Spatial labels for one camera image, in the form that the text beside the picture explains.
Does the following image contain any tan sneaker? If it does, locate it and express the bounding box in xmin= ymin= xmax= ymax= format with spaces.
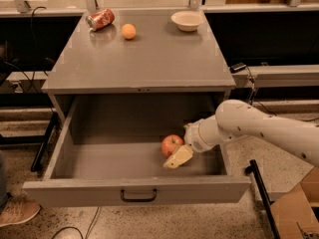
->
xmin=0 ymin=199 xmax=41 ymax=227

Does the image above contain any black floor cable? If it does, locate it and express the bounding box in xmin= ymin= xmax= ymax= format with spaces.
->
xmin=50 ymin=206 xmax=102 ymax=239

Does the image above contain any black drawer handle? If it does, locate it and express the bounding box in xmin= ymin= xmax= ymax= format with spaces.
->
xmin=120 ymin=189 xmax=158 ymax=203

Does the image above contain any black chair leg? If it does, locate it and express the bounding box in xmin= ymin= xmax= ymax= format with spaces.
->
xmin=31 ymin=113 xmax=58 ymax=172

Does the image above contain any black metal stand leg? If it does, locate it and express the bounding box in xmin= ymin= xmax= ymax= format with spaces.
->
xmin=245 ymin=159 xmax=281 ymax=239

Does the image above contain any grey open drawer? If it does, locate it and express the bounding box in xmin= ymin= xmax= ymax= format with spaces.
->
xmin=24 ymin=94 xmax=250 ymax=207

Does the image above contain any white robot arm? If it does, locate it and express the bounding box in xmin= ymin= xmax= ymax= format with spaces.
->
xmin=163 ymin=100 xmax=319 ymax=169

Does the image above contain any red soda can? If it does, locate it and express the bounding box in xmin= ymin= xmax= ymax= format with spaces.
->
xmin=86 ymin=9 xmax=115 ymax=32

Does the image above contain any red apple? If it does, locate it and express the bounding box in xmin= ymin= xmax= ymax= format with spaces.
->
xmin=161 ymin=134 xmax=184 ymax=157

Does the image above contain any white bowl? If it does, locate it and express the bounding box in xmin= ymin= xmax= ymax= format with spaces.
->
xmin=170 ymin=11 xmax=204 ymax=32

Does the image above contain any orange fruit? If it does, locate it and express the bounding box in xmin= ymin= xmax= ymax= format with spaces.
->
xmin=121 ymin=24 xmax=137 ymax=40

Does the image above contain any grey cabinet counter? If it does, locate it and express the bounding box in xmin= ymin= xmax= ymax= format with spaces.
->
xmin=42 ymin=8 xmax=235 ymax=119

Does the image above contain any black power adapter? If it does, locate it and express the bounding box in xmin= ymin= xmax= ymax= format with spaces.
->
xmin=229 ymin=63 xmax=246 ymax=74

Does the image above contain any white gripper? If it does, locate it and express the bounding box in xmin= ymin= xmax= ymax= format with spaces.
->
xmin=163 ymin=116 xmax=229 ymax=169

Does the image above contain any cardboard box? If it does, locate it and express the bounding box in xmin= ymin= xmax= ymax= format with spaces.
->
xmin=271 ymin=168 xmax=319 ymax=239

